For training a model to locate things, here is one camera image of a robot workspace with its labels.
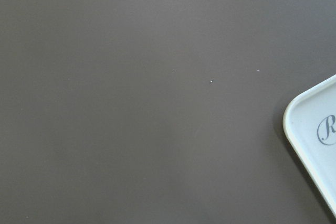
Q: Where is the cream rabbit tray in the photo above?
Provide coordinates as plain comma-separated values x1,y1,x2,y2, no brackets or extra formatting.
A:
282,76,335,213

